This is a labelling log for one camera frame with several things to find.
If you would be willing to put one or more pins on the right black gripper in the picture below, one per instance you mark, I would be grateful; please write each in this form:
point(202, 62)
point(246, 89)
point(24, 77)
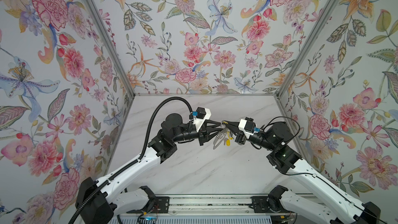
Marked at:
point(241, 138)

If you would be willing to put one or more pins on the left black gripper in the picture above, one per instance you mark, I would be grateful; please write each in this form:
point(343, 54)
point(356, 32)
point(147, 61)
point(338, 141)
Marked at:
point(203, 132)

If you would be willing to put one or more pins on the steel key holder plate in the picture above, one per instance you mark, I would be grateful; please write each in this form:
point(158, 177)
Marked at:
point(221, 138)

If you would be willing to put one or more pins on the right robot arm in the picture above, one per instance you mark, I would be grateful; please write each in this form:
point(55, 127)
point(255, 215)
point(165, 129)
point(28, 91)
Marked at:
point(337, 207)

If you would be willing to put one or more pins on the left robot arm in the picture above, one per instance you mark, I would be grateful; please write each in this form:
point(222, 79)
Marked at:
point(99, 201)

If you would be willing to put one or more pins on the right corner aluminium profile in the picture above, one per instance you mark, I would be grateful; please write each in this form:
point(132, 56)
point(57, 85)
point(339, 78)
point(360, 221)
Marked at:
point(313, 35)

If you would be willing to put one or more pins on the corner aluminium profile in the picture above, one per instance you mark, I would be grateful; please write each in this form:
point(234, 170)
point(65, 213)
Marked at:
point(313, 35)
point(107, 41)

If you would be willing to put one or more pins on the left corner aluminium profile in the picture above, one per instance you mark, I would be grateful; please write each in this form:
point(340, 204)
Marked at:
point(107, 41)

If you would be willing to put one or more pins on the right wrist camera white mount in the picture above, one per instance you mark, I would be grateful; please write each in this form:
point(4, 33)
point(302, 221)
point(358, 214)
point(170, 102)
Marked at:
point(248, 127)

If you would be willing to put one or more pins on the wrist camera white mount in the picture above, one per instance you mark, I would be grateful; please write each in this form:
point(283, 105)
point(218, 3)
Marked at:
point(248, 127)
point(200, 116)

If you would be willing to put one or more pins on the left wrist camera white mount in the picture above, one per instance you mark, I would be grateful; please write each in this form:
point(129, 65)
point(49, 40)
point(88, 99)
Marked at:
point(200, 116)

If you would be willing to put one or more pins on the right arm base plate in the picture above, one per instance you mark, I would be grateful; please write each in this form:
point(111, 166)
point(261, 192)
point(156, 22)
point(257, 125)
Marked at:
point(260, 204)

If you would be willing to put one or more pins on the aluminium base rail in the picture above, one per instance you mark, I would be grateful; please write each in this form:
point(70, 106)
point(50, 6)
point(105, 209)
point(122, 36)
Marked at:
point(218, 204)

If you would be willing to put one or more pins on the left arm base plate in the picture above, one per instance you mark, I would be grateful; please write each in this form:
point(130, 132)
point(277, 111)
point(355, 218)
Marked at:
point(158, 205)

